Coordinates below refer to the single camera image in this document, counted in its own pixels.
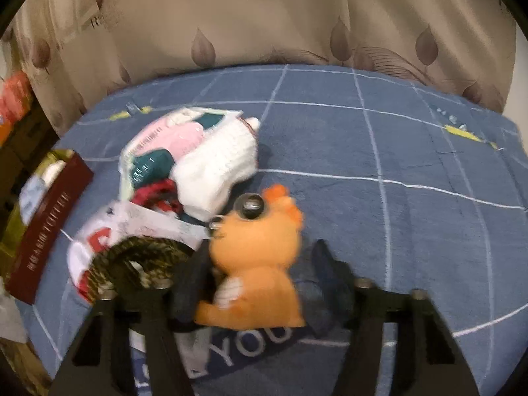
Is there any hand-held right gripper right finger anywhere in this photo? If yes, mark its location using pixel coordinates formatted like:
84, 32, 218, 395
310, 239, 481, 396

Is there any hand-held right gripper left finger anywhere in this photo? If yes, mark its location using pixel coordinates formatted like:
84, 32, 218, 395
49, 241, 215, 396

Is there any orange plush toy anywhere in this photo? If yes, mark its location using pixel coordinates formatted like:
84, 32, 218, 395
194, 183, 308, 331

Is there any white knitted glove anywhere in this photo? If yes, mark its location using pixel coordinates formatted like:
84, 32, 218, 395
173, 116, 261, 221

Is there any red metal tin box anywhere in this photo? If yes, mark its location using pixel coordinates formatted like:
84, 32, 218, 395
4, 148, 95, 305

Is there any pink green tissue packet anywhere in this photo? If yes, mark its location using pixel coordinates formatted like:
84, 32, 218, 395
119, 107, 244, 203

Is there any brown patterned headband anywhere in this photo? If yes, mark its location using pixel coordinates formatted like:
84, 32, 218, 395
84, 237, 199, 298

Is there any red black checked cloth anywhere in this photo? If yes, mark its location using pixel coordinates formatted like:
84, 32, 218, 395
131, 179, 184, 215

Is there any red white plastic bag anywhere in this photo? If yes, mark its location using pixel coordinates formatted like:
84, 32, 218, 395
67, 204, 124, 302

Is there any blue checked bed sheet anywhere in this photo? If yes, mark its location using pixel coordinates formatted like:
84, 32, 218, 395
16, 64, 528, 396

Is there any orange plastic bag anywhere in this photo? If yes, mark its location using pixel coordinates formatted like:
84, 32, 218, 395
0, 70, 34, 122

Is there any beige leaf print curtain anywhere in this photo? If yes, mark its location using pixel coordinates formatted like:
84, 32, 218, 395
12, 0, 351, 137
342, 0, 518, 114

